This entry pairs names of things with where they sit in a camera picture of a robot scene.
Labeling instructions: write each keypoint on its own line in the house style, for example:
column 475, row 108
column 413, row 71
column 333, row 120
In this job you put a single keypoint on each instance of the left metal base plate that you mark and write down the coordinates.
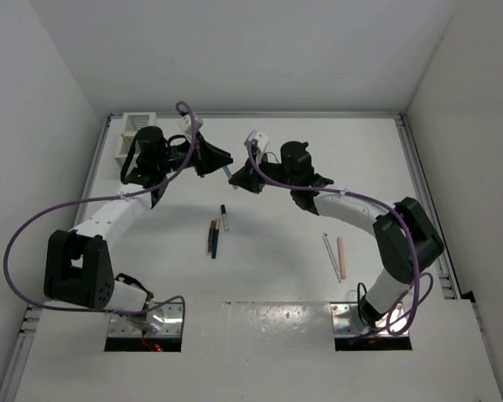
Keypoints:
column 163, row 322

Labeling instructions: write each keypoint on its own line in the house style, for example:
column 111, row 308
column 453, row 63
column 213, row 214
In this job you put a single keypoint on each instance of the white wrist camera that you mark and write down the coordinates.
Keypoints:
column 190, row 125
column 258, row 142

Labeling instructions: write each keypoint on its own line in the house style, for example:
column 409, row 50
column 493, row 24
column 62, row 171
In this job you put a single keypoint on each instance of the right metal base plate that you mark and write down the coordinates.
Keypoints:
column 347, row 325

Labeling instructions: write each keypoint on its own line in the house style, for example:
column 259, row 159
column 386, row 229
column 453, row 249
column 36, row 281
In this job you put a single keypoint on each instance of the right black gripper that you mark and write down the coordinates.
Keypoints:
column 249, row 177

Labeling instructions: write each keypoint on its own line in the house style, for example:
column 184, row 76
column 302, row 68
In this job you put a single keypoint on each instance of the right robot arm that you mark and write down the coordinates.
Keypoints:
column 407, row 241

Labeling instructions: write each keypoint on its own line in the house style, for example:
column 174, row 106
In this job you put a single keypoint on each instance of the dark green gold pencil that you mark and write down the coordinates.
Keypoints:
column 215, row 240

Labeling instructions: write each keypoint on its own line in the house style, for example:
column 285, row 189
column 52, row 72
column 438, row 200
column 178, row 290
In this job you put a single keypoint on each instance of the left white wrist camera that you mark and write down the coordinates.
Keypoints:
column 190, row 125

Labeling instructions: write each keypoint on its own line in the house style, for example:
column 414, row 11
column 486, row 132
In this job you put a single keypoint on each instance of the light blue makeup tube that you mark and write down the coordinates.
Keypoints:
column 227, row 172

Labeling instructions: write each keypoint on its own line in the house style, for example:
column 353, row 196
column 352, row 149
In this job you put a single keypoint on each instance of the black grey makeup pencil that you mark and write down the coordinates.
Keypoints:
column 210, row 237

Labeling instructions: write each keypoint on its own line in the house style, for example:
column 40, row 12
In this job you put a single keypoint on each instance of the white two-slot organizer box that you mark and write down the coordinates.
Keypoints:
column 133, row 122

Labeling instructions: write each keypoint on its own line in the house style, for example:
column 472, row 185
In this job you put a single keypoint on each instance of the pink makeup stick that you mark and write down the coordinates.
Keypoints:
column 341, row 257

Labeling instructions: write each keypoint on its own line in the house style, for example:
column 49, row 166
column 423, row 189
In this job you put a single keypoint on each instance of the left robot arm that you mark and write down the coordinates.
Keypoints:
column 78, row 267

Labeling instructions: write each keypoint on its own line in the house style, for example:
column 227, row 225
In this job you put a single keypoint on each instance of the aluminium frame rail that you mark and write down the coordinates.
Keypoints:
column 443, row 265

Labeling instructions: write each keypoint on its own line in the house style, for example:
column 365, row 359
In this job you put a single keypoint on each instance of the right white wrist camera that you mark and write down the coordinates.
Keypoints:
column 258, row 142

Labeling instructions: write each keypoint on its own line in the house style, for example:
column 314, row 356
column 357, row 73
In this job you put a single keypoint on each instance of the metal base plate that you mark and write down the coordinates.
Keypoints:
column 163, row 322
column 347, row 325

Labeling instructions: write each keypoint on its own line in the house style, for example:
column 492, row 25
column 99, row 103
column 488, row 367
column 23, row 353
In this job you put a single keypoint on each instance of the black clear mascara tube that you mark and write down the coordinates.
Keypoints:
column 224, row 217

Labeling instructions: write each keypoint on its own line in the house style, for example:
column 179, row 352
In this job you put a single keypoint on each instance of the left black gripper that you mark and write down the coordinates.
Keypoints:
column 205, row 157

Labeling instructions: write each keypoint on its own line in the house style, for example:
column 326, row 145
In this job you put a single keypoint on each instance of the thin clear silver stick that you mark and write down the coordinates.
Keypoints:
column 333, row 261

